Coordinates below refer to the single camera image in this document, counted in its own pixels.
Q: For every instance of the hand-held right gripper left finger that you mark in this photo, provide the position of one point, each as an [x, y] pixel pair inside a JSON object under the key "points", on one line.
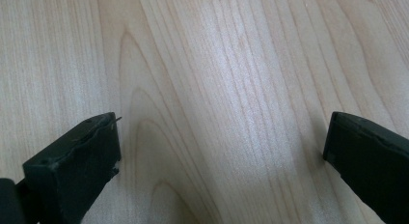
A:
{"points": [[74, 171]]}

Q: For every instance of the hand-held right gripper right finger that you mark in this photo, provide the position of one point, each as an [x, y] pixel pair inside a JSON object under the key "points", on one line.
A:
{"points": [[369, 162]]}

